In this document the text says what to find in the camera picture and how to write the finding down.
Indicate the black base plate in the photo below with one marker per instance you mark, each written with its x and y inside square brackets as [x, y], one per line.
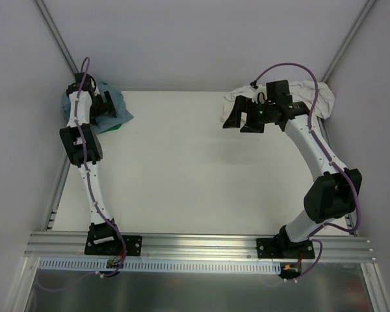
[133, 244]
[273, 248]

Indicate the left aluminium frame post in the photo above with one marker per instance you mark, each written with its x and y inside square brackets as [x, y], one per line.
[57, 37]

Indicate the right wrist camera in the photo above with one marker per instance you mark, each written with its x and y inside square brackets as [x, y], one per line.
[259, 93]

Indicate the white t shirt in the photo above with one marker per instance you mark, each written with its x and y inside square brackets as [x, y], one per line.
[300, 91]

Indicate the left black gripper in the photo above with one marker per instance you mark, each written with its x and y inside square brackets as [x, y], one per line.
[101, 104]

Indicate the blue t shirt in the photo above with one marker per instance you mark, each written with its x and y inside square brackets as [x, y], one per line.
[102, 123]

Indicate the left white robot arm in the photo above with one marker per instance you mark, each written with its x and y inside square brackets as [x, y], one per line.
[84, 151]

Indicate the aluminium frame post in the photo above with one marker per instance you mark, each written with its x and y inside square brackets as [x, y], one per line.
[347, 41]
[57, 37]

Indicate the right aluminium frame post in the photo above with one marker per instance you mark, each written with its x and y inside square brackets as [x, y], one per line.
[347, 41]

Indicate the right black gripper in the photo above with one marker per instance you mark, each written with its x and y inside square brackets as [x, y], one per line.
[251, 114]

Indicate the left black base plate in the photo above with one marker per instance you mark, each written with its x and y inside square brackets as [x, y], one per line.
[133, 244]

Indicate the green t shirt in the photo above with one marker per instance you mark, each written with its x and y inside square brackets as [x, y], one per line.
[113, 128]

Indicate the slotted white cable duct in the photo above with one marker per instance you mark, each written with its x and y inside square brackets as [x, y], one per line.
[161, 265]

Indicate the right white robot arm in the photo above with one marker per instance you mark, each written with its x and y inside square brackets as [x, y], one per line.
[335, 187]

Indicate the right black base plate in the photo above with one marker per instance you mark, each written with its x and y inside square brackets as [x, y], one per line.
[273, 248]

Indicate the aluminium mounting rail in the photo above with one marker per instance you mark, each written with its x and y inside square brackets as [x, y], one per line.
[335, 249]

